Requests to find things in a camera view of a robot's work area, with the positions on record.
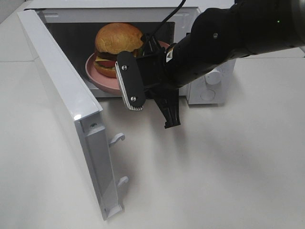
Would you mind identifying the white microwave oven body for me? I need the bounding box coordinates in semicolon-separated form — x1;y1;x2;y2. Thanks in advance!
18;0;235;104

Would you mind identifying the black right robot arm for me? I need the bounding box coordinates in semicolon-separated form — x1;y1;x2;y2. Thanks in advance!
115;0;305;128

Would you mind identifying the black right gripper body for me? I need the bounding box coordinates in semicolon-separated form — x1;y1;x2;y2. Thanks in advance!
137;42;179;100

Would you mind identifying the round white door button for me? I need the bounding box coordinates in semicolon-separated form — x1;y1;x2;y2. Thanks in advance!
200;89;215;101

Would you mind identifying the pink round plate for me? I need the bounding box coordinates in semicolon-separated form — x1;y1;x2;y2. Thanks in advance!
85;40;171;94

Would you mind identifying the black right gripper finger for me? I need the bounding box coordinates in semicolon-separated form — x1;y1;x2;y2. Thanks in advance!
115;51;146;111
152;87;181;129

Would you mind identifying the white timer knob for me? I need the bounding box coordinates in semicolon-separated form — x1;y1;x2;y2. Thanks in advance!
204;68;223;85

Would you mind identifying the burger with lettuce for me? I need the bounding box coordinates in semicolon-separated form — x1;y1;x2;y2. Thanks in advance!
94;22;143;78

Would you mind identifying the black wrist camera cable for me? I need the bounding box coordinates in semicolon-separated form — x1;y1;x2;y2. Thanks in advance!
142;0;186;54

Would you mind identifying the white microwave door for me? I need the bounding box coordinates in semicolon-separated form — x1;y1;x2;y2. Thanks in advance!
18;10;129;219

